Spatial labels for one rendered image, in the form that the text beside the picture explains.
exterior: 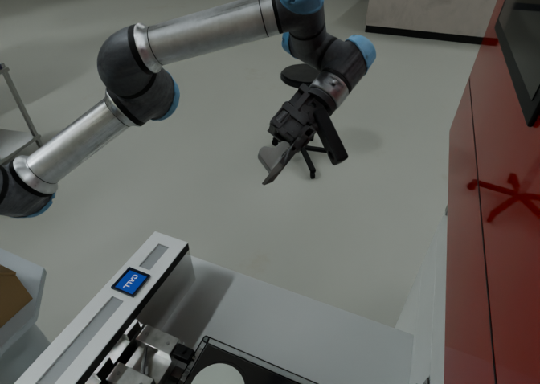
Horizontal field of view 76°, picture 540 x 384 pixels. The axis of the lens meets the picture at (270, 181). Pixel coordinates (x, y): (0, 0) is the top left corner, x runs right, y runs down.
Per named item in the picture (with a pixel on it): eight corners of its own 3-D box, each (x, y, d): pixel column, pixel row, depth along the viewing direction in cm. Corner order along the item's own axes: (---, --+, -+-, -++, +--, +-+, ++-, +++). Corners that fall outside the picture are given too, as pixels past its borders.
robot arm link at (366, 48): (345, 49, 79) (377, 66, 76) (316, 84, 77) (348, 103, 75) (346, 24, 71) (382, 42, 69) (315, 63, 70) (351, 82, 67)
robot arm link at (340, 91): (342, 102, 76) (354, 87, 68) (329, 117, 75) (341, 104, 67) (315, 80, 76) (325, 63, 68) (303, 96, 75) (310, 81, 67)
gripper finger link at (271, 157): (244, 169, 68) (272, 133, 70) (267, 188, 68) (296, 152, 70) (244, 166, 65) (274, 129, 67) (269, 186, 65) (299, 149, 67)
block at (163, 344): (182, 345, 70) (179, 338, 68) (171, 361, 67) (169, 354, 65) (149, 331, 72) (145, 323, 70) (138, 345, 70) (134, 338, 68)
